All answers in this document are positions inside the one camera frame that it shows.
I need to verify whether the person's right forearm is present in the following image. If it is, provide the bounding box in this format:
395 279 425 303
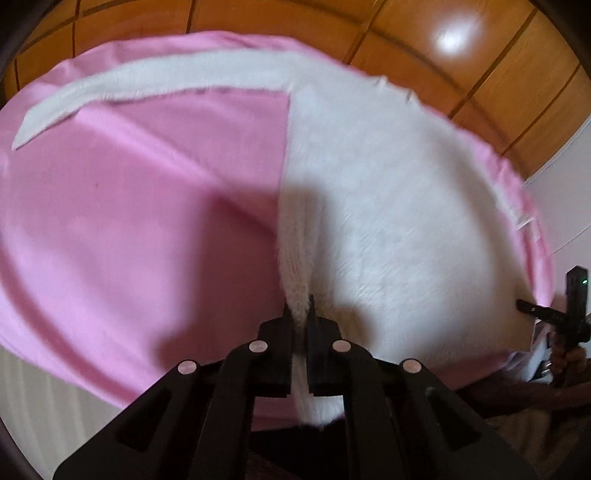
455 376 591 416

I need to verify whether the person's right hand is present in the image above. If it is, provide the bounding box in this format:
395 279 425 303
547 342 588 389

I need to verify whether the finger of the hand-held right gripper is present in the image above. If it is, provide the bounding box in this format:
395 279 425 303
516 299 570 326

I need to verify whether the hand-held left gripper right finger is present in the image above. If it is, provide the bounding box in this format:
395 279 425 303
307 295 539 480

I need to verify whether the pink bed sheet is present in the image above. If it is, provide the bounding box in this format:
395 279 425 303
0 30 557 432

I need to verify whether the wooden wardrobe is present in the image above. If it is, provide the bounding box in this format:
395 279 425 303
0 0 591 182

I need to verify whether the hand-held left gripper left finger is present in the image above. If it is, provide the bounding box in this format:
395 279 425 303
53 306 296 480

